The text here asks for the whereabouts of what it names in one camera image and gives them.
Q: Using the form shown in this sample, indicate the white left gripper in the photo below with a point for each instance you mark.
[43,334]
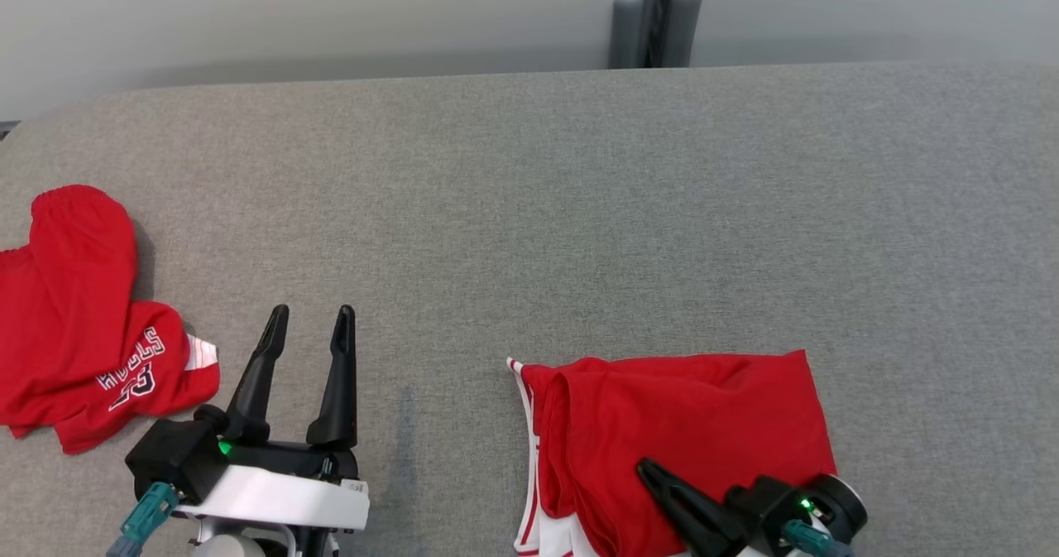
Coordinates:
[281,499]

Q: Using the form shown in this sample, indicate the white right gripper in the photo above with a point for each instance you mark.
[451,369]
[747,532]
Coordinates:
[844,503]

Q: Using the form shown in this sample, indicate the red white basketball jersey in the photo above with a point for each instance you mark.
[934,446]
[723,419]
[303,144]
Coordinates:
[703,424]

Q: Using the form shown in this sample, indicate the red printed basketball shorts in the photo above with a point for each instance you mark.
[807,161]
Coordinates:
[74,292]

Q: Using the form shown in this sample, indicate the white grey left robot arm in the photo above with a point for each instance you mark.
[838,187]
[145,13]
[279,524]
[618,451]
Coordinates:
[232,549]

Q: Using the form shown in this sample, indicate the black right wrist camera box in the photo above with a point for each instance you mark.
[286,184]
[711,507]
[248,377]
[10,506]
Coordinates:
[761,507]

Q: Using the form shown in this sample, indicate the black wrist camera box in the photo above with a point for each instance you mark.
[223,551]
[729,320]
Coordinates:
[170,458]
[761,507]

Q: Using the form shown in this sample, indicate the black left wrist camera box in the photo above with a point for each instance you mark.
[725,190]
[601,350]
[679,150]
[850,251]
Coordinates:
[170,458]

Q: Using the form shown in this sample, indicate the grey partition post with feet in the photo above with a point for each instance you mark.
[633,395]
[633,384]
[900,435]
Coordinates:
[626,36]

